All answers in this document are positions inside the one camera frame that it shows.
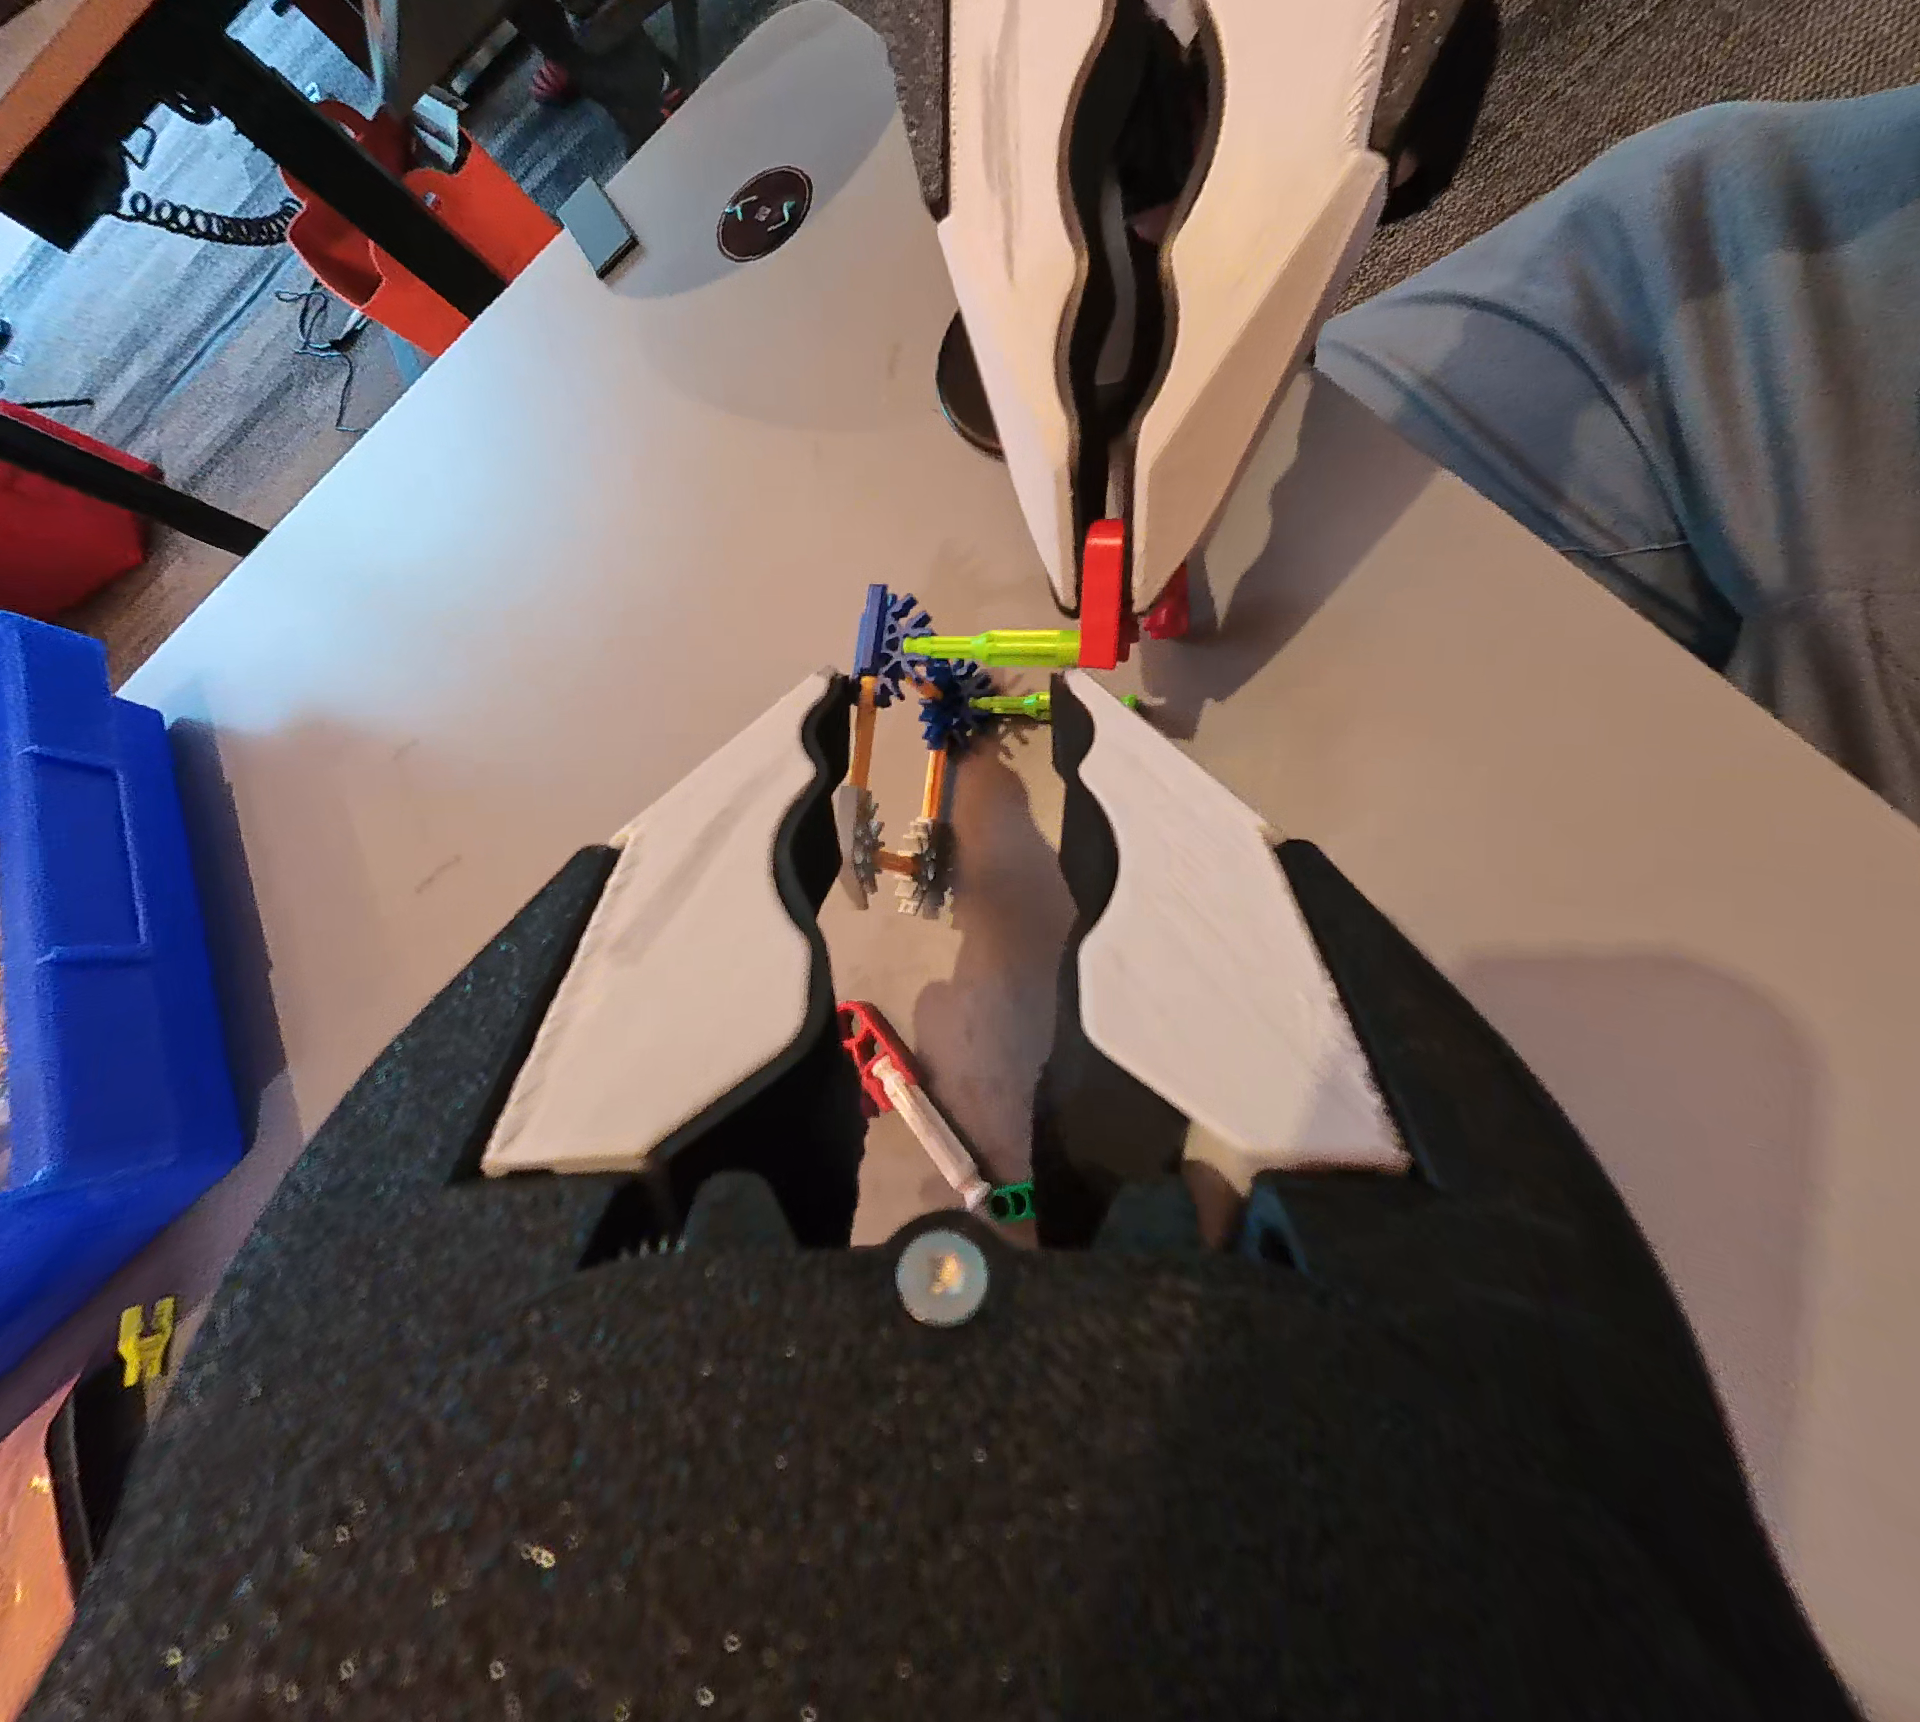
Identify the red connectors with green clip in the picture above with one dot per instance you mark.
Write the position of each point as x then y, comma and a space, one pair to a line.
1101, 595

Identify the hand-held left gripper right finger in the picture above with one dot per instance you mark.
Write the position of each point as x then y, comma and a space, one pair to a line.
1230, 1000

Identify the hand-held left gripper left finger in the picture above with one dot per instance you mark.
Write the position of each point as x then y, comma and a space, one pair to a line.
661, 1000

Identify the colourful rod connector toy model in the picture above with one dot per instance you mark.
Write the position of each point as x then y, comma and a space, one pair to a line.
989, 644

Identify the blue plastic bin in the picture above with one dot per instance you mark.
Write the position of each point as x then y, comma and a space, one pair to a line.
103, 1000

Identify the small black block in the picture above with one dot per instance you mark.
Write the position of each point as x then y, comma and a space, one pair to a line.
595, 230

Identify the orange tote bin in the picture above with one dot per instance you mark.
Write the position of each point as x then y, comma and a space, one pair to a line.
495, 206

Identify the green connector piece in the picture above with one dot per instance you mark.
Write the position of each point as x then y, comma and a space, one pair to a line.
1013, 1202

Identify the red tote basket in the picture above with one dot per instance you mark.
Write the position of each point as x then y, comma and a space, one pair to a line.
59, 538

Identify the round desk grommet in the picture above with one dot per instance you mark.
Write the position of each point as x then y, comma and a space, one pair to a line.
764, 215

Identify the person's leg in jeans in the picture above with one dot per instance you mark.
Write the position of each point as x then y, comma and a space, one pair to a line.
1681, 402

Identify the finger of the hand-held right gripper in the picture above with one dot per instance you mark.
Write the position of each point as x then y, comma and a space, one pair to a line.
1003, 177
1290, 100

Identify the yellow connector piece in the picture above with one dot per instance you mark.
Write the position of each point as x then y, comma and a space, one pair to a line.
145, 1346

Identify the black stand pole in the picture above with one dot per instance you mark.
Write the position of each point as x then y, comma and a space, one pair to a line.
134, 483

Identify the red connector with white rod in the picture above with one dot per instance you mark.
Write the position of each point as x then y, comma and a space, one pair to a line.
915, 1108

